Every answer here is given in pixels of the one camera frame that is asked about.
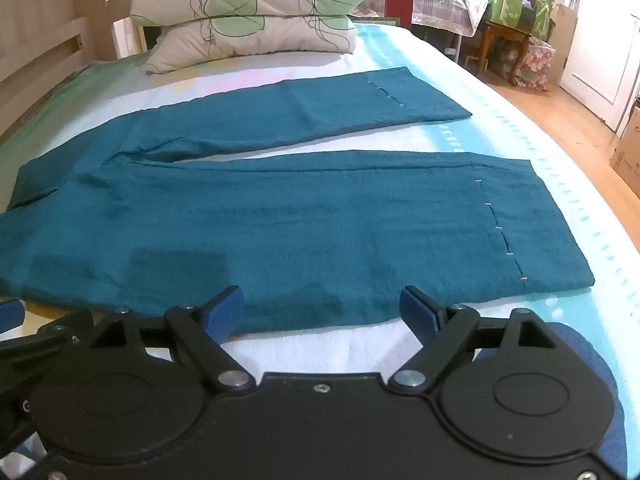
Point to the pastel printed bed sheet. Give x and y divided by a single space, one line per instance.
520 130

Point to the white door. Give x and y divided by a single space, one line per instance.
600 40

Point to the green patterned storage bag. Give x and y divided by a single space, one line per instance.
512 2

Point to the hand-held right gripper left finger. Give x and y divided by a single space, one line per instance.
228 309

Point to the wooden bed headboard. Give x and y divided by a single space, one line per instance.
40 30

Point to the teal pants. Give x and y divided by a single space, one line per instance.
280 225

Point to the wooden side table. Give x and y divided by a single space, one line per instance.
500 47

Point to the floral patterned bag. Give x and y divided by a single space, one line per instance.
535 65

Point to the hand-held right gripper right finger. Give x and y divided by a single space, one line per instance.
418 310

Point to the plaid tablecloth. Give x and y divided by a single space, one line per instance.
445 7

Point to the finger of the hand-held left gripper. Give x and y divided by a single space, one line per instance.
60 334
10 316

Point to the cardboard box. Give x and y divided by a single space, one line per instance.
627 152

